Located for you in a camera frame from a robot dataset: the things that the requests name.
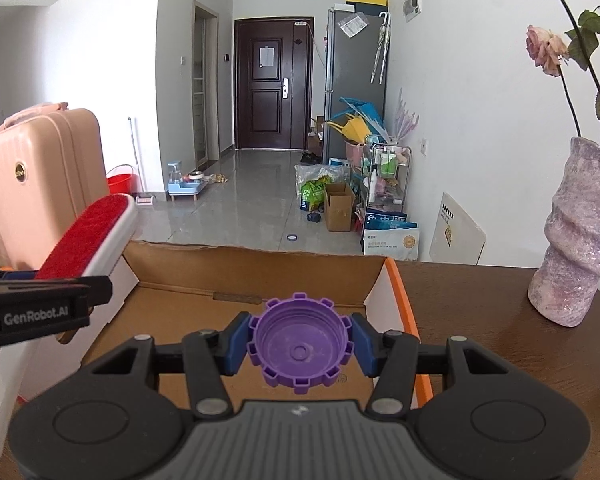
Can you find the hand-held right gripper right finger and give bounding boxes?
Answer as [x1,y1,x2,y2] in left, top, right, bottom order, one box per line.
[350,312,524,419]

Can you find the purple ceramic vase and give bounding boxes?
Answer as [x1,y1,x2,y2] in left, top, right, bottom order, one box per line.
[528,136,600,329]

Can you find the blue pet water feeder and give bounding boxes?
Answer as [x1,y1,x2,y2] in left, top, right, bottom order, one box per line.
[167,161,206,203]

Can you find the clear folded umbrellas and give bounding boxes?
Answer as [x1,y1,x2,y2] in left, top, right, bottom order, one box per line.
[370,10,394,85]

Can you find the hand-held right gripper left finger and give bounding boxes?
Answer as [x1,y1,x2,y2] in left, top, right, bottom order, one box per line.
[80,311,254,419]

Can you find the brown cardboard box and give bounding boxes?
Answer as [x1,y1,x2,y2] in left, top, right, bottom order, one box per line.
[323,182,357,232]

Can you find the bunch of dried pink roses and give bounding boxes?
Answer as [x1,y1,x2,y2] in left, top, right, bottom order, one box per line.
[510,0,600,156]

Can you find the pale purple clothes hangers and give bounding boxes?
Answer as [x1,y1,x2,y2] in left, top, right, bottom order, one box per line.
[382,87,421,143]

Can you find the red plastic bucket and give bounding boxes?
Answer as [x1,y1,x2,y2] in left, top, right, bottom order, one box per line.
[106,163,134,196]

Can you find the red cardboard box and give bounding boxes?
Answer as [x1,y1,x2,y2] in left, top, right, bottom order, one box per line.
[0,240,435,461]

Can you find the white printed carton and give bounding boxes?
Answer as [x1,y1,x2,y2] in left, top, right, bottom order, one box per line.
[362,225,421,262]

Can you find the grey refrigerator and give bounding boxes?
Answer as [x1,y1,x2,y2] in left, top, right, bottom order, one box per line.
[324,8,388,162]

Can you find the clear document pouch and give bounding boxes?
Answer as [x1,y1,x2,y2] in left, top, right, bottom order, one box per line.
[337,12,370,39]

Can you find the metal storage trolley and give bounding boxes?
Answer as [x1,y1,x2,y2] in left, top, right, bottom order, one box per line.
[358,142,412,216]

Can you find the blue plastic stool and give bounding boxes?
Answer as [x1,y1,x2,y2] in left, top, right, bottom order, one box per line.
[339,96,384,133]

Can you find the dark brown entry door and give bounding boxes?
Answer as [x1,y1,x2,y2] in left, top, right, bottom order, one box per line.
[233,16,314,151]

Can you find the white mop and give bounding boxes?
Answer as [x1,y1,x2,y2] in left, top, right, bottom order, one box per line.
[126,116,154,206]

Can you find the pink hard-shell suitcase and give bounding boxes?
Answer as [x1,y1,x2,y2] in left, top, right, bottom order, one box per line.
[0,102,111,272]

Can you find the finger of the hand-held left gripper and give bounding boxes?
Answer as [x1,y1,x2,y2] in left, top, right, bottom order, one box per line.
[0,270,114,308]

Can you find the white flat board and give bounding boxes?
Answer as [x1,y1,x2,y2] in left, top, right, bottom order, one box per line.
[428,191,487,266]

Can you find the white interior door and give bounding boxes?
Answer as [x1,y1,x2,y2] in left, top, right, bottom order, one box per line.
[192,0,219,163]

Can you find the purple plastic bottle cap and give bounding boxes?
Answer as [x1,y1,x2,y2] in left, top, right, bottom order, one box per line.
[246,292,356,395]

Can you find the yellow plastic item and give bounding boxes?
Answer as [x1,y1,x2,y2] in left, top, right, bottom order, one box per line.
[327,115,374,144]

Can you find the blue printed carton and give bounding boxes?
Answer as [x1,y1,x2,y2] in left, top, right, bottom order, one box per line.
[362,205,417,231]

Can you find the red and white lint brush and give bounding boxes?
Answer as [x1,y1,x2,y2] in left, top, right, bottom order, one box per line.
[34,194,140,281]

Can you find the pink plastic bin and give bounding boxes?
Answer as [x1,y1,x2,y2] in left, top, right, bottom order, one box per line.
[345,139,369,168]

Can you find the green printed bag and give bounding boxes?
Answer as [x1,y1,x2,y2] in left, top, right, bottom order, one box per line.
[295,162,351,212]

